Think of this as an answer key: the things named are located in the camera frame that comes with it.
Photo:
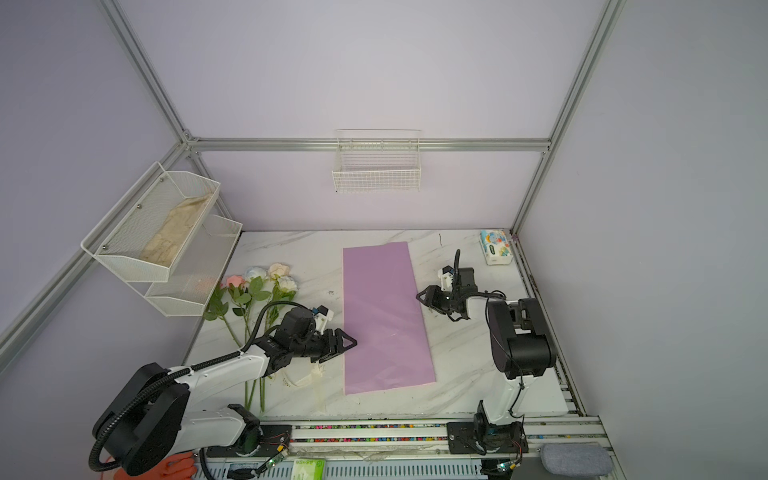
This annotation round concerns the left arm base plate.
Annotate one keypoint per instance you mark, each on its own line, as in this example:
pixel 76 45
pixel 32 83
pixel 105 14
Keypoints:
pixel 258 442

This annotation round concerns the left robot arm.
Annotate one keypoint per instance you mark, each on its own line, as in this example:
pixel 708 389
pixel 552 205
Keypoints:
pixel 158 412

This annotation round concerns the white blue fake rose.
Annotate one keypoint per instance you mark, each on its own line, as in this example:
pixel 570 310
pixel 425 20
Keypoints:
pixel 257 274

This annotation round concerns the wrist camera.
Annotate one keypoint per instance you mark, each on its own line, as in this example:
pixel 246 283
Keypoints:
pixel 322 315
pixel 446 277

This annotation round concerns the cream printed ribbon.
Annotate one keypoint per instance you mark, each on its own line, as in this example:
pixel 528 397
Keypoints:
pixel 302 375

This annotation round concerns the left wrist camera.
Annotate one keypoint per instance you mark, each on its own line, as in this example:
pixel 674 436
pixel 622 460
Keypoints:
pixel 322 315

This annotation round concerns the white mesh shelf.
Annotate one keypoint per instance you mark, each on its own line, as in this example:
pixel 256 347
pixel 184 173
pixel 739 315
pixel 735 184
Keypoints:
pixel 199 270
pixel 119 238

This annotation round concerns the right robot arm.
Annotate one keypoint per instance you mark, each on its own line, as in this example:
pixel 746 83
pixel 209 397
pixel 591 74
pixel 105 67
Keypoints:
pixel 521 350

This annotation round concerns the tissue pack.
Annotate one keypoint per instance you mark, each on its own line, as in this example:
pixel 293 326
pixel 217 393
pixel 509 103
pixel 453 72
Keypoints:
pixel 496 247

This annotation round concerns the beige cloth in shelf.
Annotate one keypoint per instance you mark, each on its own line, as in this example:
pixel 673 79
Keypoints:
pixel 167 242

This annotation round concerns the upper white mesh shelf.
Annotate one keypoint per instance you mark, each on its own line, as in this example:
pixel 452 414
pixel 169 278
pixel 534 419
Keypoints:
pixel 119 238

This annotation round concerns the lower white mesh shelf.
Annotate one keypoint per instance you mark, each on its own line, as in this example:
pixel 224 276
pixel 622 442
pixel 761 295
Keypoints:
pixel 199 270

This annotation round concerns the white wire wall basket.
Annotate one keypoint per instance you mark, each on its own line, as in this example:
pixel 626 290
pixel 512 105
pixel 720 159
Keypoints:
pixel 377 160

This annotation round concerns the green label box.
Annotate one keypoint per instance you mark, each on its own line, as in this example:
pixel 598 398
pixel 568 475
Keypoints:
pixel 307 469

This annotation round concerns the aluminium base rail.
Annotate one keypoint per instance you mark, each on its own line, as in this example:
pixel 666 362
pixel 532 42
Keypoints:
pixel 399 449

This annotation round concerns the orange rubber glove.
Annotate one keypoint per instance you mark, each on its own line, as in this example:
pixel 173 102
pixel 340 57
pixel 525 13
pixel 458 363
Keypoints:
pixel 181 466

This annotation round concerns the grey sponge pad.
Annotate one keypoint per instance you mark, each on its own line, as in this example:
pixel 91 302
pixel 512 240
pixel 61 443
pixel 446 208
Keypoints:
pixel 576 460

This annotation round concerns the pink fake rose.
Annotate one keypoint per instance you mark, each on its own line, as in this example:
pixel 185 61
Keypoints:
pixel 231 303

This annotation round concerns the pink purple wrapping paper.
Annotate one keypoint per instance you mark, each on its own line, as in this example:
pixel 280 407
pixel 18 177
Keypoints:
pixel 381 312

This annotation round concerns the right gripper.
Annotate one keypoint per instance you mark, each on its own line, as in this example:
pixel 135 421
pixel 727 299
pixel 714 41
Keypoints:
pixel 434 295

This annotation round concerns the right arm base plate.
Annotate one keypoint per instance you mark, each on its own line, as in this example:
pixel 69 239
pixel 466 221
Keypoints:
pixel 468 438

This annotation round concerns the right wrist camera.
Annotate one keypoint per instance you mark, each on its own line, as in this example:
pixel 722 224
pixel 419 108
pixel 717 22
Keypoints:
pixel 446 277

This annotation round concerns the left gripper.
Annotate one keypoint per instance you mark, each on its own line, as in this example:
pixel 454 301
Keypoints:
pixel 337 348

